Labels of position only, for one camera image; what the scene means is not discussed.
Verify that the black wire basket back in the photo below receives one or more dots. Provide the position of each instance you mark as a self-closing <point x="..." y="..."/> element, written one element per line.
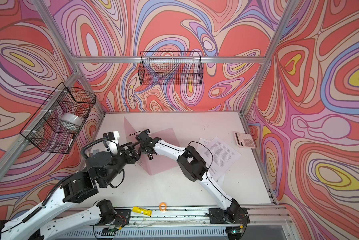
<point x="170" y="68"/>

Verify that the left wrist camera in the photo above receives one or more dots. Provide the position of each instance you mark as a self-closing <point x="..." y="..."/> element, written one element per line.
<point x="111" y="137"/>

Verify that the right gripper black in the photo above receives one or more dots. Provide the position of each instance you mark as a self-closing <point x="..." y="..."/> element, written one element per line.
<point x="143" y="151"/>

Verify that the white tape roll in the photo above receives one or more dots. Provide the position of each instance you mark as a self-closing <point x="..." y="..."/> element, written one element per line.
<point x="70" y="120"/>

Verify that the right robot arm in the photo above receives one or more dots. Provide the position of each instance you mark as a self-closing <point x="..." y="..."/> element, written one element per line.
<point x="194" y="168"/>

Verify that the pink calculator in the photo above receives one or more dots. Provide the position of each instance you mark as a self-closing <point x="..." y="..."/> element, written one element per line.
<point x="244" y="140"/>

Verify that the black wire basket left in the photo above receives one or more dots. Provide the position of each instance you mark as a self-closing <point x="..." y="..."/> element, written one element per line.
<point x="48" y="134"/>

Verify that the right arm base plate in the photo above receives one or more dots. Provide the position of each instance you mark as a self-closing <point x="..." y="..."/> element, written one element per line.
<point x="219" y="216"/>

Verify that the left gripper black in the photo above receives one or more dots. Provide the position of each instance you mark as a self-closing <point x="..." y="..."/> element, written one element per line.
<point x="135" y="156"/>

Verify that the printed paper sheet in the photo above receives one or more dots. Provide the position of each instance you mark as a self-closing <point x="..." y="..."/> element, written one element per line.
<point x="213" y="161"/>
<point x="227" y="153"/>

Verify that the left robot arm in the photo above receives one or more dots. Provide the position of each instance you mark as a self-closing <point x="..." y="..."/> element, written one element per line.
<point x="105" y="158"/>

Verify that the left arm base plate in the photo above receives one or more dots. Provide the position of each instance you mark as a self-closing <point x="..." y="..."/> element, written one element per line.
<point x="119" y="218"/>

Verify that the yellow glue stick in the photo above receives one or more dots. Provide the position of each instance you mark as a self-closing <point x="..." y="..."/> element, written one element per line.
<point x="142" y="211"/>

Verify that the black wire basket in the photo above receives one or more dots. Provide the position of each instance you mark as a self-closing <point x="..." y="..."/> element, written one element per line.
<point x="170" y="68"/>
<point x="48" y="134"/>

